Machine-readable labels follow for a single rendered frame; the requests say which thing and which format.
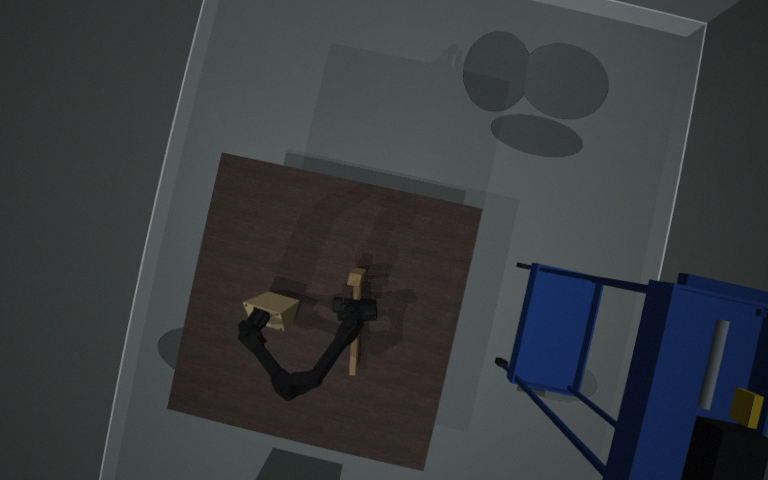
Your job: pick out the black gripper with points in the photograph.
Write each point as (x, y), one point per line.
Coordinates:
(337, 303)

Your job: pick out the wooden post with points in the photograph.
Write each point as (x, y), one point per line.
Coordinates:
(356, 277)

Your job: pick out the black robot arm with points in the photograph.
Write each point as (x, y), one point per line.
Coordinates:
(286, 385)

